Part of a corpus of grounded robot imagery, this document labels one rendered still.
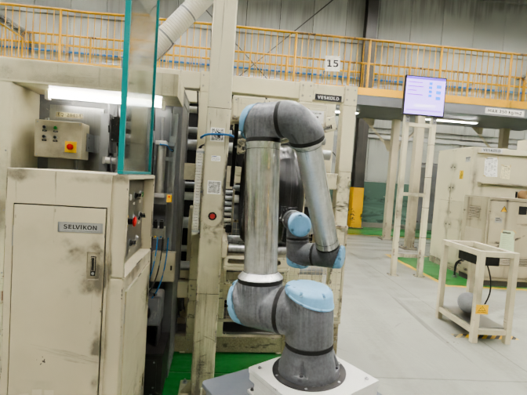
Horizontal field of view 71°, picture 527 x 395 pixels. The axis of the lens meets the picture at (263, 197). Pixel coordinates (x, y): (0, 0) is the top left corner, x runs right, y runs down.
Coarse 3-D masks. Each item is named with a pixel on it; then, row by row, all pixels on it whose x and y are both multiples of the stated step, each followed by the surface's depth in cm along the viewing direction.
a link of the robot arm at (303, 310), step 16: (288, 288) 113; (304, 288) 113; (320, 288) 114; (288, 304) 112; (304, 304) 108; (320, 304) 108; (272, 320) 114; (288, 320) 111; (304, 320) 108; (320, 320) 109; (288, 336) 113; (304, 336) 109; (320, 336) 109
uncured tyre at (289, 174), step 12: (288, 156) 197; (288, 168) 192; (240, 180) 234; (288, 180) 190; (300, 180) 193; (240, 192) 236; (288, 192) 189; (300, 192) 192; (240, 204) 235; (288, 204) 189; (300, 204) 192; (240, 216) 231; (240, 228) 207
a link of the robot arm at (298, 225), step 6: (288, 216) 151; (294, 216) 145; (300, 216) 145; (306, 216) 145; (288, 222) 146; (294, 222) 144; (300, 222) 145; (306, 222) 145; (288, 228) 148; (294, 228) 144; (300, 228) 145; (306, 228) 145; (288, 234) 148; (294, 234) 145; (300, 234) 145; (306, 234) 145
